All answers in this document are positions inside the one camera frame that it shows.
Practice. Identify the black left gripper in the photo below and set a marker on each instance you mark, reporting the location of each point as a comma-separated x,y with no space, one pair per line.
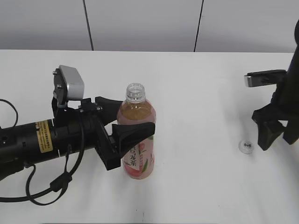
84,128

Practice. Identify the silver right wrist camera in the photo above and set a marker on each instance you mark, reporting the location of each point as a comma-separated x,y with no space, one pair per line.
263,78

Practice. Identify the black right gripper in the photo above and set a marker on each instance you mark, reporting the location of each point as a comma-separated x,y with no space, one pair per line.
284,105

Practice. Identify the white bottle cap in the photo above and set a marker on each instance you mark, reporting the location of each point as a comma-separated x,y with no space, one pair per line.
246,147

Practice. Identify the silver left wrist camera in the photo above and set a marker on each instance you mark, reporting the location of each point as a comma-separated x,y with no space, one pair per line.
68,85

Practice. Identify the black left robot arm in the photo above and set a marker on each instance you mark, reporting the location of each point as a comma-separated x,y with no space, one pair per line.
25,145

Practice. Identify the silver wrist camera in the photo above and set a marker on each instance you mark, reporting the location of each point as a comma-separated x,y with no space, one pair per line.
68,85
263,78

